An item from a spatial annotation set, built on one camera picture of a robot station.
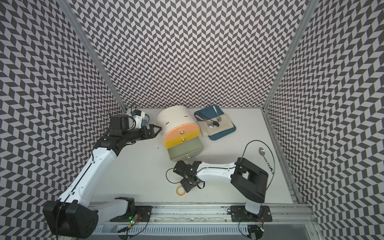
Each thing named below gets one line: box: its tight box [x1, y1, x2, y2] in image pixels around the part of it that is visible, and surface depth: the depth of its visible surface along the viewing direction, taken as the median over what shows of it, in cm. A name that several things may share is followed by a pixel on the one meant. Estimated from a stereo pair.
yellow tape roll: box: [176, 185, 187, 197], surface depth 82 cm
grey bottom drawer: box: [167, 136, 204, 162], surface depth 88 cm
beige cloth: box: [196, 113, 234, 137], surface depth 110 cm
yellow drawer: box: [163, 129, 200, 150], surface depth 86 cm
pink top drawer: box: [164, 123, 200, 141], surface depth 79 cm
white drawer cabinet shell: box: [157, 105, 201, 144], surface depth 88 cm
